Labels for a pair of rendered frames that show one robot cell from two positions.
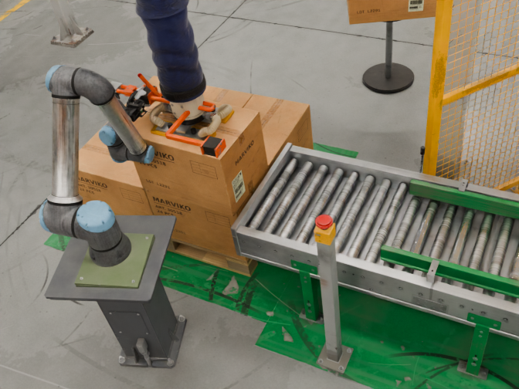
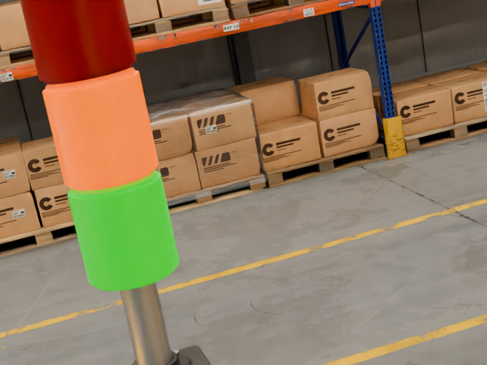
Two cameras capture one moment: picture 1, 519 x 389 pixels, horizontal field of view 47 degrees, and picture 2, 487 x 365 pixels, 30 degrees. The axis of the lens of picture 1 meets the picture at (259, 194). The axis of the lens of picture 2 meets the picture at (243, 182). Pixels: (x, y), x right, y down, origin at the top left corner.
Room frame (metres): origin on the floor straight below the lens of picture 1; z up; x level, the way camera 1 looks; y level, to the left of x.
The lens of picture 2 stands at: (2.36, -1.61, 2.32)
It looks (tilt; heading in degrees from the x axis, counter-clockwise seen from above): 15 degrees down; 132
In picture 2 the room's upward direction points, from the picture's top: 11 degrees counter-clockwise
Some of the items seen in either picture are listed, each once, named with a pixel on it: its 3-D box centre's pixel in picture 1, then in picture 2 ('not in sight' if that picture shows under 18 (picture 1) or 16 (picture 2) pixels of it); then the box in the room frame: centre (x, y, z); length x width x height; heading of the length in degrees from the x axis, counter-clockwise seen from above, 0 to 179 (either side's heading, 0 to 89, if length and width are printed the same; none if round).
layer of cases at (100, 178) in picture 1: (195, 158); not in sight; (2.97, 0.36, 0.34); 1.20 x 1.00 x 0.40; 56
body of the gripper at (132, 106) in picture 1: (133, 110); not in sight; (2.55, 0.55, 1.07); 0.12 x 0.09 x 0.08; 146
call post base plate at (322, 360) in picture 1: (334, 354); not in sight; (1.61, -0.23, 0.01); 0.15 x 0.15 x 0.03; 56
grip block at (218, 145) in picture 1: (213, 146); not in sight; (2.15, 0.17, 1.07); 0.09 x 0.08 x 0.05; 146
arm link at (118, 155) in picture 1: (119, 149); not in sight; (2.41, 0.65, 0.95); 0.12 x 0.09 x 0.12; 65
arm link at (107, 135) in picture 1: (112, 131); not in sight; (2.42, 0.65, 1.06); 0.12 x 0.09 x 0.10; 146
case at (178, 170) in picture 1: (198, 151); not in sight; (2.54, 0.28, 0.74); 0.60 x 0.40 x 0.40; 54
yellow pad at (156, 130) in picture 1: (182, 130); not in sight; (2.45, 0.32, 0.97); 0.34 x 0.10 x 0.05; 56
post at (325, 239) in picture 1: (330, 299); not in sight; (1.61, -0.23, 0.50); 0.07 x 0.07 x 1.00; 56
